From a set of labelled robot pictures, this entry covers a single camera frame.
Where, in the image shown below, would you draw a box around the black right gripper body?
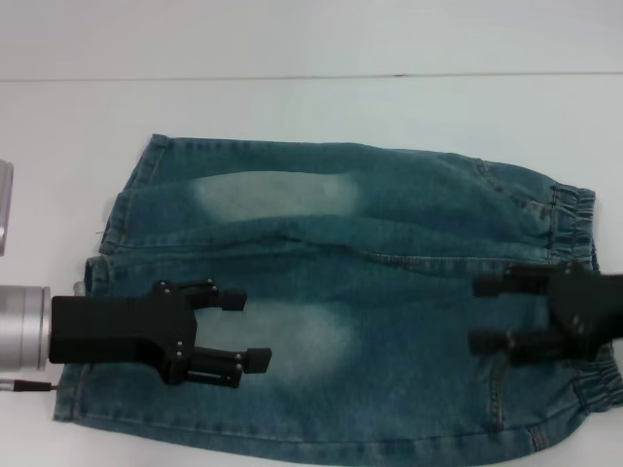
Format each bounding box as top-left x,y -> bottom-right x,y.
547,259 -> 623,364

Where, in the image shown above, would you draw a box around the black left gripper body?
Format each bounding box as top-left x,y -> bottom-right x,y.
50,280 -> 199,386

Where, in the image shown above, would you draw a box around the blue denim shorts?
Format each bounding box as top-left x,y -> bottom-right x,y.
51,131 -> 623,467

